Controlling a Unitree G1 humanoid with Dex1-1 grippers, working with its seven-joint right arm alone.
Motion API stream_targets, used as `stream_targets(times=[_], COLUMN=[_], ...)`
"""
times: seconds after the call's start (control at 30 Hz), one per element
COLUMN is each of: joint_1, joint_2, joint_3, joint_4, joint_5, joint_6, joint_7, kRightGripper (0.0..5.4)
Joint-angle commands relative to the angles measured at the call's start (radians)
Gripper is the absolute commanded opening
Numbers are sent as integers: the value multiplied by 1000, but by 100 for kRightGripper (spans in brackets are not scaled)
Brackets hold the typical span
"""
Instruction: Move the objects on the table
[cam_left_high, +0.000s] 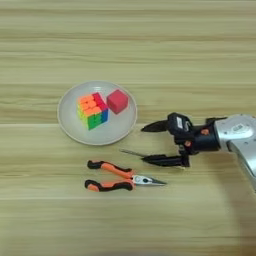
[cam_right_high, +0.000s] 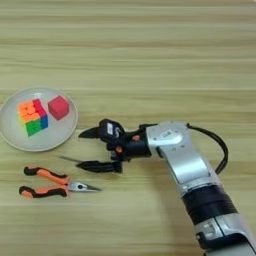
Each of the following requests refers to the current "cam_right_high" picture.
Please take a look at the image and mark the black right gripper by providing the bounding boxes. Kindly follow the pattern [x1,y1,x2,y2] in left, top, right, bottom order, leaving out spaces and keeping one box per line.
[75,123,158,175]

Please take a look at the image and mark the slim screwdriver with amber handle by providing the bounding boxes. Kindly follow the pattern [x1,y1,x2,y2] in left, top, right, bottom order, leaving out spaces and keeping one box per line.
[58,155,85,165]

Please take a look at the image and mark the red foam cube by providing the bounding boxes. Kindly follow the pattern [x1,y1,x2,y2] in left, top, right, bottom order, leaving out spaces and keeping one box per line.
[47,94,71,122]

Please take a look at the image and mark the orange and black pliers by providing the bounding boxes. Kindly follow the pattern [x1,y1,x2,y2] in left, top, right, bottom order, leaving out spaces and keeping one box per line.
[18,166,103,200]

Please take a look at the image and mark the multicolour Rubik's cube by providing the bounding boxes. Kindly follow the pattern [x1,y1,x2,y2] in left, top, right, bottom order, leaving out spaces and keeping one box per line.
[16,98,50,138]

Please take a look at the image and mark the black box with white label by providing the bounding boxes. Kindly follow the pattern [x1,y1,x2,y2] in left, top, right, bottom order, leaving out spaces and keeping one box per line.
[98,118,127,145]

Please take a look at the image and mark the round white plate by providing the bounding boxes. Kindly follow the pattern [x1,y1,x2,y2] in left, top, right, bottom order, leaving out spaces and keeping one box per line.
[0,86,80,153]

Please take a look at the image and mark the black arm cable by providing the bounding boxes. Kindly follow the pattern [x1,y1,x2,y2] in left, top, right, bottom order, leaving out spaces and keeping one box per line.
[185,122,230,176]

